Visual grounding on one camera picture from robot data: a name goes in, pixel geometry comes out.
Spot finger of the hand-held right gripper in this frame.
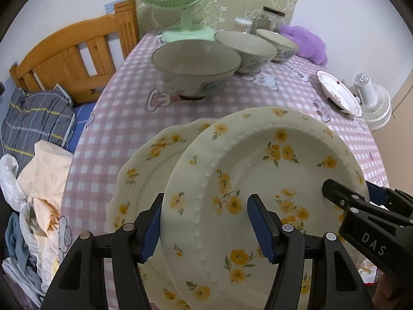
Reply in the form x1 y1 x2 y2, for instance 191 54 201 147
366 181 413 215
322 179 363 209

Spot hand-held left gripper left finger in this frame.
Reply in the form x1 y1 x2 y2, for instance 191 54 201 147
42 193 165 310

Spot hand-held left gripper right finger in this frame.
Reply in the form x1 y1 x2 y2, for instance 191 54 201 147
247 194 371 310

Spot scalloped yellow floral plate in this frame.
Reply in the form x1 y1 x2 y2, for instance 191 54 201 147
106 118 223 310

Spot beaded yellow floral plate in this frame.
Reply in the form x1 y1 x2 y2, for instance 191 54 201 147
160 106 370 310

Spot small floral ceramic bowl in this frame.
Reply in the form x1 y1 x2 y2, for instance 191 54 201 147
256 28 300 63

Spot large floral ceramic bowl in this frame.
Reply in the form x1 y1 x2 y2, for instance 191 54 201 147
151 40 242 99

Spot medium floral ceramic bowl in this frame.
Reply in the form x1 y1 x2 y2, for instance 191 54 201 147
214 30 278 74

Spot white fan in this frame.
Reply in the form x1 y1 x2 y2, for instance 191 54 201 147
353 73 392 129

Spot small red-rimmed white plate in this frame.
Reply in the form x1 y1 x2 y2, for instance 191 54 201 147
315 70 361 117

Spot pink checked tablecloth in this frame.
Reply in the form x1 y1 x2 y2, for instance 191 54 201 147
60 29 388 310

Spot cream printed cloth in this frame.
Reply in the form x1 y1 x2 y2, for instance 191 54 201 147
18 140 75 285

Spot blue bed sheet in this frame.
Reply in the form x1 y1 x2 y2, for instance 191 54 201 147
65 103 96 154

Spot blue-grey clothes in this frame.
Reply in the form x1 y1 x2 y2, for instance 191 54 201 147
5 213 42 298

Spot white plastic bag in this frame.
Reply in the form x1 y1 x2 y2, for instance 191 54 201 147
0 154 28 212

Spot purple plush toy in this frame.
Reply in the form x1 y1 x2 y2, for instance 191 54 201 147
279 24 327 65

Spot grey plaid pillow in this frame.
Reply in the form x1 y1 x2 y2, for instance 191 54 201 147
2 84 76 168

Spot glass jar with black lid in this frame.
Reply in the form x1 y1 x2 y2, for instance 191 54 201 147
252 6 286 33

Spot wooden bed headboard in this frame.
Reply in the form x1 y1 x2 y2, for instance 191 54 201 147
9 0 140 105

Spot cotton swab container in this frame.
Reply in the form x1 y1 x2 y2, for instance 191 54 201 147
234 18 253 33

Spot green desk fan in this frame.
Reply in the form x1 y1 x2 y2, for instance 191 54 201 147
125 0 219 43

